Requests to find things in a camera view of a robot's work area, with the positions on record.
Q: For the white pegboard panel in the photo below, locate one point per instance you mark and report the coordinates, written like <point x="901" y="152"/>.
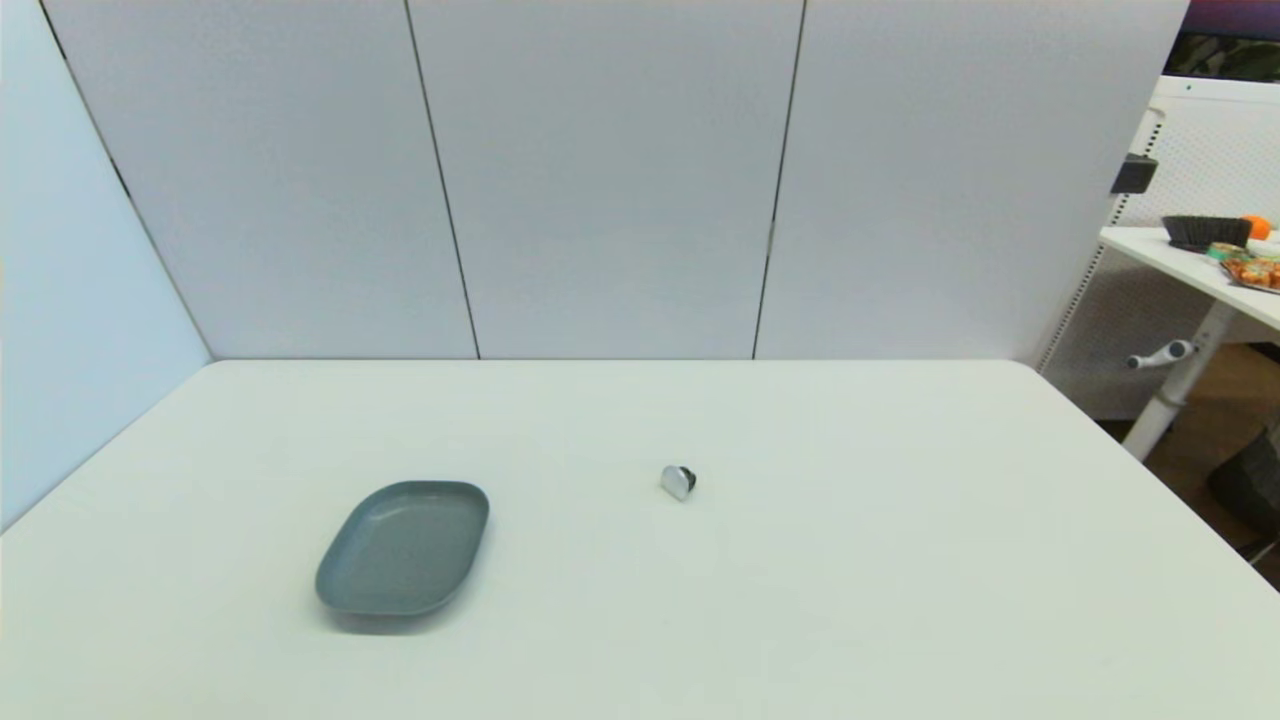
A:
<point x="1215" y="140"/>

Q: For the dark monitor screen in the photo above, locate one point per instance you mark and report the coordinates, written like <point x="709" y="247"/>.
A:
<point x="1230" y="50"/>

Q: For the dark bin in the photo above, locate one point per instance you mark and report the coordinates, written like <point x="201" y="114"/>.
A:
<point x="1250" y="485"/>

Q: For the black box on pegboard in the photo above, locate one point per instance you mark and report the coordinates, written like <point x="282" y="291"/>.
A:
<point x="1134" y="175"/>

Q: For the white side table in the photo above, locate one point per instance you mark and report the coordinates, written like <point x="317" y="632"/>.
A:
<point x="1180" y="262"/>

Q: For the orange fruit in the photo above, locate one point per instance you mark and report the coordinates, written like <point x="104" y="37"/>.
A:
<point x="1258" y="226"/>

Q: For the grey-blue oval plate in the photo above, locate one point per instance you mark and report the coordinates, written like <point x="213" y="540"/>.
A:
<point x="402" y="550"/>

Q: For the black basket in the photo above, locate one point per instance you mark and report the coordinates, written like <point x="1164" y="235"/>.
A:
<point x="1205" y="232"/>

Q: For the green round tin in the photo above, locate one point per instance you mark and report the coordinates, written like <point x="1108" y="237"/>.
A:
<point x="1226" y="251"/>

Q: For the silver black coffee capsule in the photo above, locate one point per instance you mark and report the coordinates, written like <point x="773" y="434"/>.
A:
<point x="678" y="483"/>

